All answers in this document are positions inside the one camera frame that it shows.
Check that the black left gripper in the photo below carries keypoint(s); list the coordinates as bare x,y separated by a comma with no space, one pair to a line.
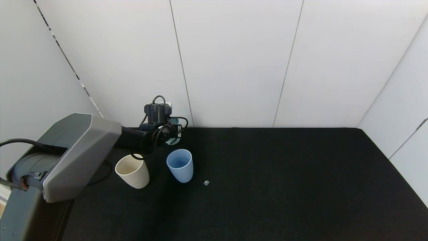
179,130

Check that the teal green plastic cup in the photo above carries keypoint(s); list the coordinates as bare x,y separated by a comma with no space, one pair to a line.
174,121

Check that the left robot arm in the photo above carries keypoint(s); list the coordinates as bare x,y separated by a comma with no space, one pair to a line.
80,147

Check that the light blue plastic cup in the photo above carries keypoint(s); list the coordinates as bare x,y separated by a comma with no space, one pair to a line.
182,172

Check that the beige plastic cup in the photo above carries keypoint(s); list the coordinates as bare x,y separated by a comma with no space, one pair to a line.
133,174

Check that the white baseboard strip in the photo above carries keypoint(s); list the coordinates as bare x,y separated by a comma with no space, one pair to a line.
3,194

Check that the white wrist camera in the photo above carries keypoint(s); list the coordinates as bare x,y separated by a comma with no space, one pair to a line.
157,112

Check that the dark wall panel latch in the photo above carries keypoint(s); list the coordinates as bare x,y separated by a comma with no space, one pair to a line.
420,124

